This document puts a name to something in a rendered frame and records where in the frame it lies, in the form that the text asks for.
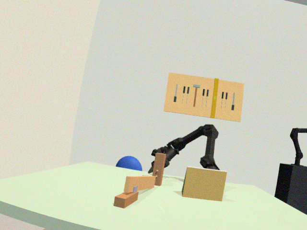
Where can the long wooden rail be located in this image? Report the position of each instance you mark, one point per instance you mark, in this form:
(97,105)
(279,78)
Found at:
(143,182)

